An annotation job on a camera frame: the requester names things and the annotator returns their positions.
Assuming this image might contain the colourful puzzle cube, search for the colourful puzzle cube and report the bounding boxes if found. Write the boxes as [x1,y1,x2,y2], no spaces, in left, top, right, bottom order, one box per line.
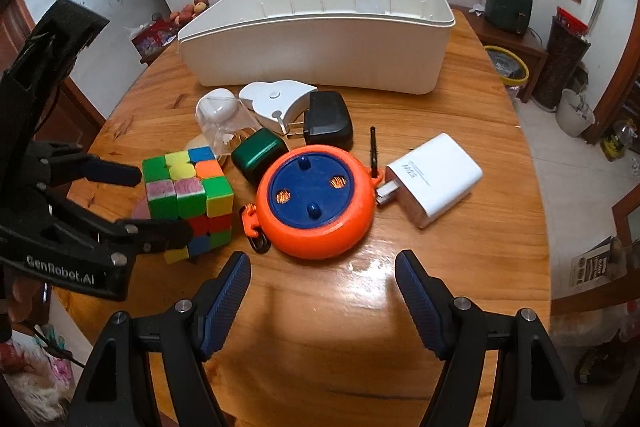
[141,145,234,265]

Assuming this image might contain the green gold small box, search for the green gold small box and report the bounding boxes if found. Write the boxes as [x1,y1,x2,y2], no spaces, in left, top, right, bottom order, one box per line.
[231,128,288,187]

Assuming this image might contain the clear plastic box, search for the clear plastic box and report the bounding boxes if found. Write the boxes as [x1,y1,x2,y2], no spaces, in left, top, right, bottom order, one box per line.
[200,97,262,157]

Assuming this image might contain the orange blue cable reel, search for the orange blue cable reel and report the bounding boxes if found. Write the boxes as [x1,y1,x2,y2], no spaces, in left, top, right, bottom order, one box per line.
[241,145,383,261]

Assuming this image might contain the black power adapter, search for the black power adapter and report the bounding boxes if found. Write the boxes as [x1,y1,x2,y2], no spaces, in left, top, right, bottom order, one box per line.
[286,91,354,150]

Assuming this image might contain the white charger block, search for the white charger block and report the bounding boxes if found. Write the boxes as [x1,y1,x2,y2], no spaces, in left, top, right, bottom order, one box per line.
[375,133,483,229]

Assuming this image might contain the white flat plastic piece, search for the white flat plastic piece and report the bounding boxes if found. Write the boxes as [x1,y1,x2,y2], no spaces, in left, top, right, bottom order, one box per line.
[239,79,317,135]

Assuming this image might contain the red gift box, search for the red gift box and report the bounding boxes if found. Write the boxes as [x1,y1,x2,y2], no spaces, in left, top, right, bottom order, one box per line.
[131,18,179,58]

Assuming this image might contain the fruit pile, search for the fruit pile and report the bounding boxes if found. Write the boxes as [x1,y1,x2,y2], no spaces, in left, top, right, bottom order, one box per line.
[169,0,209,27]

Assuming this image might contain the white bucket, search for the white bucket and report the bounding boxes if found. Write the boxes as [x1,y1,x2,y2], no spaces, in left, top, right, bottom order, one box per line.
[555,89,597,138]

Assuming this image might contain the white plastic storage bin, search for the white plastic storage bin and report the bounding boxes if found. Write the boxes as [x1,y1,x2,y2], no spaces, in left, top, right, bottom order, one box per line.
[178,0,456,95]

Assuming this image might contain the yellow rimmed waste bin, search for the yellow rimmed waste bin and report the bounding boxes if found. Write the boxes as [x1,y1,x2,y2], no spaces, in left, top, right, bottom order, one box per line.
[484,46,529,101]

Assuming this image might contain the dark cylinder red lid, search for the dark cylinder red lid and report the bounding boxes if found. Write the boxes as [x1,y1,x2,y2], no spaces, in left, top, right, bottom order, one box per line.
[532,6,590,112]

